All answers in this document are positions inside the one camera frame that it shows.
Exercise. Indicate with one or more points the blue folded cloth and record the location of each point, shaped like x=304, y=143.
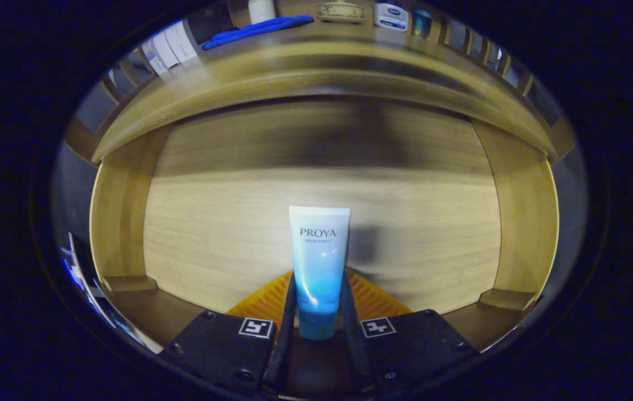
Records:
x=255, y=29

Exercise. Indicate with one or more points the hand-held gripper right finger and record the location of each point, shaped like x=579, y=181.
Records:
x=417, y=345

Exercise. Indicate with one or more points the wooden cabinet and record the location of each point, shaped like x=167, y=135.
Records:
x=79, y=139

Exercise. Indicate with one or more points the thin lavender book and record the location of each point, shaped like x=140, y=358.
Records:
x=152, y=58

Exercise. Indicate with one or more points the wooden drawer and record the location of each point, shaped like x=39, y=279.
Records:
x=227, y=223

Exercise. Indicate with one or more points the wooden countertop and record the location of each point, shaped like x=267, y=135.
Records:
x=316, y=42

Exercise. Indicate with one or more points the white and blue cosmetic tube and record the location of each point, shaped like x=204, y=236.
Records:
x=318, y=262

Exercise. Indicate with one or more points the beige lidded ceramic teacup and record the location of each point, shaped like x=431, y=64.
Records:
x=340, y=11

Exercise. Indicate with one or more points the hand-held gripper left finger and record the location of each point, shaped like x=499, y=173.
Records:
x=222, y=348

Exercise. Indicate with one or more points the white pump bottle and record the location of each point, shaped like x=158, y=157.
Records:
x=261, y=10

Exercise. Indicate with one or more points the white lotion bottle blue cap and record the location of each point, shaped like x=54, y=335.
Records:
x=391, y=18

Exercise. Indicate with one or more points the teal slim bottle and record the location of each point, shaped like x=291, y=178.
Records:
x=421, y=23

